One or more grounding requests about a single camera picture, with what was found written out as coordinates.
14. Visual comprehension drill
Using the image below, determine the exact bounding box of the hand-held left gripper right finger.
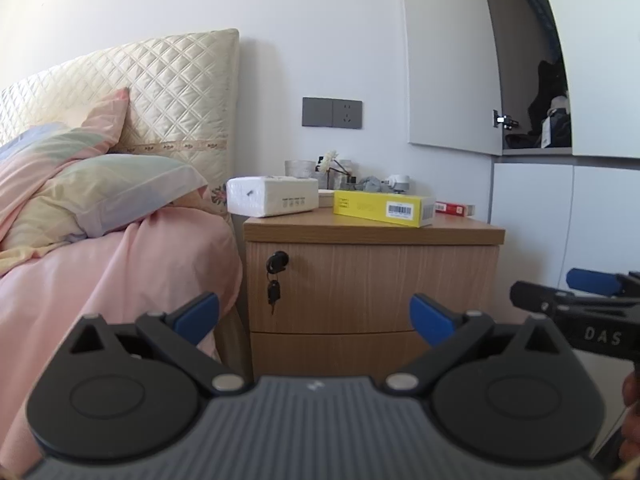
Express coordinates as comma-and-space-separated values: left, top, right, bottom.
385, 292, 567, 396

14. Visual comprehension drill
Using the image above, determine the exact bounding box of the person's right hand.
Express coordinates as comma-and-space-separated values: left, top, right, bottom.
621, 372, 640, 467

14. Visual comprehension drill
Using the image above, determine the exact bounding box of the white cabinet door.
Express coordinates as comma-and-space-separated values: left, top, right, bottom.
559, 164, 640, 283
491, 162, 575, 288

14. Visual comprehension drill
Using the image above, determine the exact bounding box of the small glass bottle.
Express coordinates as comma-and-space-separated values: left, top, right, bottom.
334, 159, 355, 192

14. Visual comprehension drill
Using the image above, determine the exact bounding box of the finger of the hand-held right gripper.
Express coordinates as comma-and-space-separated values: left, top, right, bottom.
509, 281, 577, 317
566, 268, 623, 297

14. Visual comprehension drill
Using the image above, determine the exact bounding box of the white artificial flower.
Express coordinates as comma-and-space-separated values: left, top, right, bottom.
322, 149, 352, 188

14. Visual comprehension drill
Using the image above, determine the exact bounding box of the pink duvet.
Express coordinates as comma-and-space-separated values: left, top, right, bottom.
0, 186, 244, 480

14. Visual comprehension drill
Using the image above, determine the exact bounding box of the white tissue pack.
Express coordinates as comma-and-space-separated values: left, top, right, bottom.
226, 175, 320, 218

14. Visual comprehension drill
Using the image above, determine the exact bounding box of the pink striped pillow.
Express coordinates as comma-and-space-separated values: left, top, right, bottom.
0, 87, 132, 188

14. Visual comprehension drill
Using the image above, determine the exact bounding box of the wooden nightstand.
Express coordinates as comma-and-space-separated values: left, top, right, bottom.
243, 204, 507, 382

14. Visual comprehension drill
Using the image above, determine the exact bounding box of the red flat box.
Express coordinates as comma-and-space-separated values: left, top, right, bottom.
434, 201, 476, 218

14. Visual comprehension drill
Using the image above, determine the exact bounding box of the cream quilted headboard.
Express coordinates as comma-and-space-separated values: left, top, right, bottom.
0, 28, 240, 217

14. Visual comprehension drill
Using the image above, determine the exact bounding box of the grey wall switch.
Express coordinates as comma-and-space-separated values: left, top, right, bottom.
302, 96, 334, 129

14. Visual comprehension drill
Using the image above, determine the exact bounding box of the dark clothes pile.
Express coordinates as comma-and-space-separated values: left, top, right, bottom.
504, 59, 572, 150

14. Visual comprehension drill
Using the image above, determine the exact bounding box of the white open wardrobe door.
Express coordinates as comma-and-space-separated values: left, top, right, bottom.
399, 0, 504, 157

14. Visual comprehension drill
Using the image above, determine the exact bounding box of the grey wall socket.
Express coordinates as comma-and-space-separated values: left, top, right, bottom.
332, 98, 364, 130

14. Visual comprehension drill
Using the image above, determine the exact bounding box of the black key in lock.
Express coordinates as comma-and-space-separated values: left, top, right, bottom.
266, 250, 290, 316

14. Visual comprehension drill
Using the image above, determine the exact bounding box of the pastel pillow with white edge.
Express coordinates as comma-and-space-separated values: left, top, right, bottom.
0, 154, 209, 263

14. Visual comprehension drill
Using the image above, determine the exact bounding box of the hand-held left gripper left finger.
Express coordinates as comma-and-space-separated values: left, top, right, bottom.
67, 291, 253, 396

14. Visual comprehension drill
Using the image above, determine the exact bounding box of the frosted glass cup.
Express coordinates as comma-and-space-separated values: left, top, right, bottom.
284, 159, 315, 180

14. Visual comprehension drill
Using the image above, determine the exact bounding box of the yellow box with white end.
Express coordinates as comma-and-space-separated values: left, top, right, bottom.
333, 189, 436, 229

